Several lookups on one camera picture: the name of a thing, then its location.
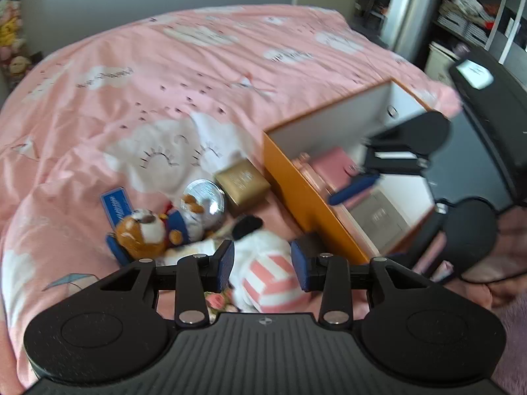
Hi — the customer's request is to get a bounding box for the column of plush toys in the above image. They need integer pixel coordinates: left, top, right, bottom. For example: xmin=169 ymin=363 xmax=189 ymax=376
xmin=0 ymin=0 xmax=44 ymax=87

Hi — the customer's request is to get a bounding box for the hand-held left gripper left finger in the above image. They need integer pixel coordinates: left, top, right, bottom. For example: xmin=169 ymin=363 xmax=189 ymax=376
xmin=97 ymin=239 xmax=236 ymax=329

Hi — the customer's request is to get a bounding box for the orange cardboard box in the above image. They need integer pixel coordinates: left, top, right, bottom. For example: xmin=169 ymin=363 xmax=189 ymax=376
xmin=263 ymin=78 xmax=454 ymax=266

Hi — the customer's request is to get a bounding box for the gold gift box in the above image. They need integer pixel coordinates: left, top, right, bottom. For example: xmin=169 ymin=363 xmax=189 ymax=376
xmin=215 ymin=160 xmax=271 ymax=217

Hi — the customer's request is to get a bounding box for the pink striped white plush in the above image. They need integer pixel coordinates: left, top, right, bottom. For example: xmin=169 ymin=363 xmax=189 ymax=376
xmin=228 ymin=215 xmax=310 ymax=314

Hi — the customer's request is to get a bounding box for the white cabinet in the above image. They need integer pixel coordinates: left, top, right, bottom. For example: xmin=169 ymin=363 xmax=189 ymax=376
xmin=424 ymin=43 xmax=458 ymax=83

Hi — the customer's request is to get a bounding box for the blue card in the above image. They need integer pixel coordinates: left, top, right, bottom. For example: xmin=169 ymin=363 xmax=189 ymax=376
xmin=100 ymin=187 xmax=133 ymax=230

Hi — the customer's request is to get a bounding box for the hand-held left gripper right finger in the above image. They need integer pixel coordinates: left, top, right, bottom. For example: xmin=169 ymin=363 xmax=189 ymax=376
xmin=290 ymin=240 xmax=433 ymax=329

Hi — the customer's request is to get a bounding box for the stack of papers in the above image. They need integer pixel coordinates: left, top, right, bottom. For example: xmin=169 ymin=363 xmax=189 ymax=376
xmin=438 ymin=0 xmax=495 ymax=42

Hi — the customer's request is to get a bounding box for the person's right forearm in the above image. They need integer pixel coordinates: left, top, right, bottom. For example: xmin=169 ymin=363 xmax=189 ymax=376
xmin=463 ymin=208 xmax=527 ymax=309

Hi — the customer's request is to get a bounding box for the pink printed quilt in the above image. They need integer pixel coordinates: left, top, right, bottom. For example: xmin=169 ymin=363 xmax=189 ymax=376
xmin=0 ymin=4 xmax=466 ymax=395

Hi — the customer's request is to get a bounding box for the pink wallet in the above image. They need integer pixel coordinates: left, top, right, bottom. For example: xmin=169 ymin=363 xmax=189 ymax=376
xmin=311 ymin=147 xmax=363 ymax=182

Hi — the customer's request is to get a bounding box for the brown bear plush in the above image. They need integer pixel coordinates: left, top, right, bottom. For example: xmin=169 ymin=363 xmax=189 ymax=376
xmin=106 ymin=209 xmax=184 ymax=267

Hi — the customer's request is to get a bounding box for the grey labelled box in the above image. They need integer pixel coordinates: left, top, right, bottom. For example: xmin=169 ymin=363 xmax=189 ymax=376
xmin=350 ymin=191 xmax=408 ymax=248

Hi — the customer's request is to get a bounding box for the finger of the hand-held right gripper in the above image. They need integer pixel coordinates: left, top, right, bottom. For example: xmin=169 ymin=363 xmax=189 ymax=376
xmin=328 ymin=142 xmax=431 ymax=207
xmin=385 ymin=199 xmax=454 ymax=284

